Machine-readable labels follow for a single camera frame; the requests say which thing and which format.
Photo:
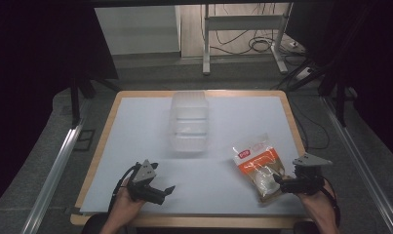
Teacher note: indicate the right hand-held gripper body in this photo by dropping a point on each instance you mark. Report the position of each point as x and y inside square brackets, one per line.
[309, 182]

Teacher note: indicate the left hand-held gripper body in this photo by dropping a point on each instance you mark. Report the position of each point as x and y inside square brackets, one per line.
[144, 173]

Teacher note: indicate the orange and clear snack packet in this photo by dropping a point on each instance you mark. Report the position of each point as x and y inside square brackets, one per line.
[260, 167]

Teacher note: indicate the person's right hand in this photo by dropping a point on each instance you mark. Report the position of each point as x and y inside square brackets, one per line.
[316, 201]

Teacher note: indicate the person's left hand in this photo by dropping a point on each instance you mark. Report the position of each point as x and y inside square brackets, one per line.
[125, 203]

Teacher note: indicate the clear plastic container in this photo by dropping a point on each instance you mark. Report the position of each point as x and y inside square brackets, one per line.
[188, 122]

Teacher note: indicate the black stand leg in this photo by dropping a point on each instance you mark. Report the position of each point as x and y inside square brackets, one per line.
[340, 104]
[74, 100]

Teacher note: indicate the white power strip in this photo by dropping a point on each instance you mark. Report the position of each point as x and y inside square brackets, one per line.
[294, 44]

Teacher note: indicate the aluminium floor rail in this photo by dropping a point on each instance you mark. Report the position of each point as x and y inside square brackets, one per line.
[51, 182]
[363, 165]

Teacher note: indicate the white wall panel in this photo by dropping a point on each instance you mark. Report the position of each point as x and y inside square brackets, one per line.
[137, 30]

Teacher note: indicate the white metal stand frame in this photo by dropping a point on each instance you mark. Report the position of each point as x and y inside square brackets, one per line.
[246, 22]

